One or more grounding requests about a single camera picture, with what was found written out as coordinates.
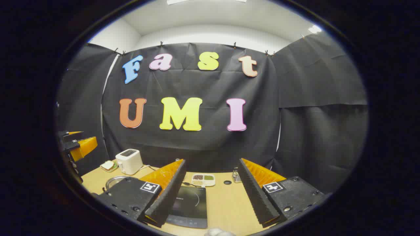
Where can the sandwich with lettuce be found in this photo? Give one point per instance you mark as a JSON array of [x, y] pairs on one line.
[[108, 165]]

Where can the white toaster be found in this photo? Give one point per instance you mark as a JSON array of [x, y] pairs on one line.
[[129, 162]]

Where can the small ceiling light panel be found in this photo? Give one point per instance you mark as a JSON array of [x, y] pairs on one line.
[[315, 29]]

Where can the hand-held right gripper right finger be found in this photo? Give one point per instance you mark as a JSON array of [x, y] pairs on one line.
[[254, 196]]

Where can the long ceiling light panel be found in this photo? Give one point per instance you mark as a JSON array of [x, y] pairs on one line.
[[177, 1]]

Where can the pale green tray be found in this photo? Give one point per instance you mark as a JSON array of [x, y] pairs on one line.
[[110, 170]]

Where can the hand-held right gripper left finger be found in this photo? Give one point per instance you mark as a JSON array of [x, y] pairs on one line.
[[169, 196]]

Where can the black induction cooktop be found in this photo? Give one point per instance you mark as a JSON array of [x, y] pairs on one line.
[[192, 209]]

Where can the white divided bean dish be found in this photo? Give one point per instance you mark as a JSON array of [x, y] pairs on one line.
[[197, 183]]

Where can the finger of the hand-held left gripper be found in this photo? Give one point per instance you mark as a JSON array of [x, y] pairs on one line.
[[73, 136], [83, 147]]

